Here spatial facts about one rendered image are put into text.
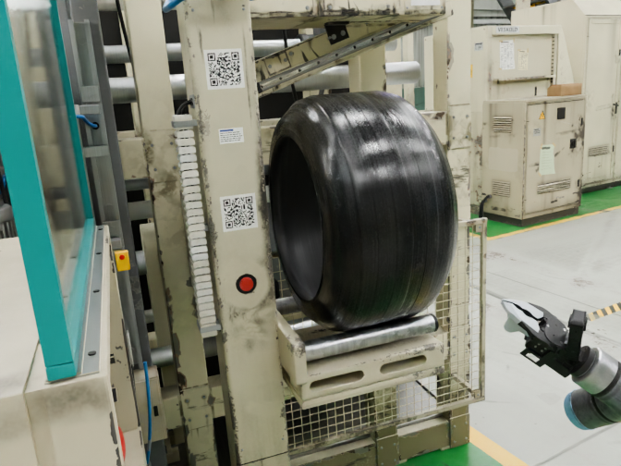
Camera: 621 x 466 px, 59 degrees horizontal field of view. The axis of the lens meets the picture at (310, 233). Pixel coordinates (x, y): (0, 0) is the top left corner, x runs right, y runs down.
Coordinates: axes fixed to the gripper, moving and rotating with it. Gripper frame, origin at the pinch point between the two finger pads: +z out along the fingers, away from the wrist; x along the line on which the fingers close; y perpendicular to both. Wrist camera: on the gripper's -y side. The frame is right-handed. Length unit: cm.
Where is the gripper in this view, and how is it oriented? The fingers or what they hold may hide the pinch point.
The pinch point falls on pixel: (508, 302)
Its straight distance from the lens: 125.0
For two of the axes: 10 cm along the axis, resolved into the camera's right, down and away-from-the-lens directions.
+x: 4.7, -5.6, 6.8
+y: -3.3, 6.1, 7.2
